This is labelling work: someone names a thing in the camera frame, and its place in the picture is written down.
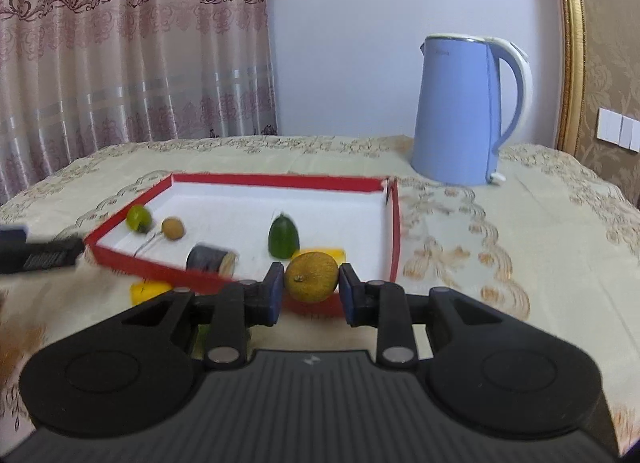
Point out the dark sugarcane piece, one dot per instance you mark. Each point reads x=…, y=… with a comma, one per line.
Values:
x=207, y=258

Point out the yellow mango piece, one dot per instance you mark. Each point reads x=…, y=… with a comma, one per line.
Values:
x=332, y=254
x=150, y=293

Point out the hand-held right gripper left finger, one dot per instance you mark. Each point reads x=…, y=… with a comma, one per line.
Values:
x=274, y=293

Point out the pink patterned curtain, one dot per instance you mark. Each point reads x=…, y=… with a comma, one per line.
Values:
x=125, y=53

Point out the brown longan with stem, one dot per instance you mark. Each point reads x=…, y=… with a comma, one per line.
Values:
x=173, y=228

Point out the red shallow cardboard box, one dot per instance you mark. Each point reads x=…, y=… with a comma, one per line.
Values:
x=225, y=208

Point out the green round jujube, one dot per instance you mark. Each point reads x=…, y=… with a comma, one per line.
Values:
x=138, y=218

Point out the blue electric kettle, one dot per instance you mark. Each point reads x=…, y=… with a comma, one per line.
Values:
x=455, y=113

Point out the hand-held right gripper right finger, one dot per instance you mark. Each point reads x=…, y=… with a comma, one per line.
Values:
x=350, y=295

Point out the gold curved frame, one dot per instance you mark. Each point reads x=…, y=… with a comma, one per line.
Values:
x=574, y=43

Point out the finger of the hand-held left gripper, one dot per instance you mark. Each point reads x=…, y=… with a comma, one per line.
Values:
x=14, y=234
x=45, y=254

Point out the dark green cucumber end piece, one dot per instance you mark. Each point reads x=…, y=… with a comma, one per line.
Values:
x=283, y=238

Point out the olive brown round fruit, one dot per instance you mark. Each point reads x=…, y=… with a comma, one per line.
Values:
x=311, y=275

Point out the white wall switch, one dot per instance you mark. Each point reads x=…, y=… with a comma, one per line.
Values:
x=620, y=130

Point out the cream embroidered tablecloth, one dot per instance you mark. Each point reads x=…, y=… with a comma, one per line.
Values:
x=500, y=243

